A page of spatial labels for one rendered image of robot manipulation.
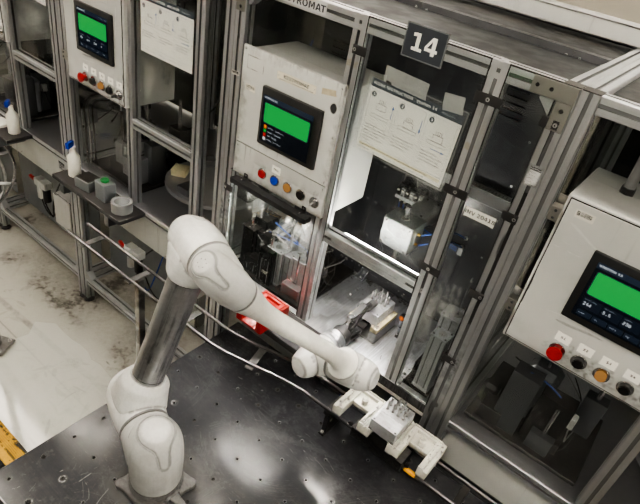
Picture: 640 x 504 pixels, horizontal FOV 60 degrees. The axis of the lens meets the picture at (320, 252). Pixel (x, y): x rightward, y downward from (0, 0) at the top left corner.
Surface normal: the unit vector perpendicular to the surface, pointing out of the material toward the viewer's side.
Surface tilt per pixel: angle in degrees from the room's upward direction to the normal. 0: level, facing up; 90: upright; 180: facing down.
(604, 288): 90
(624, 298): 90
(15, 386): 0
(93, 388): 0
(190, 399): 0
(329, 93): 89
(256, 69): 90
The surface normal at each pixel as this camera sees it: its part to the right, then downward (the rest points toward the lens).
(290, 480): 0.17, -0.81
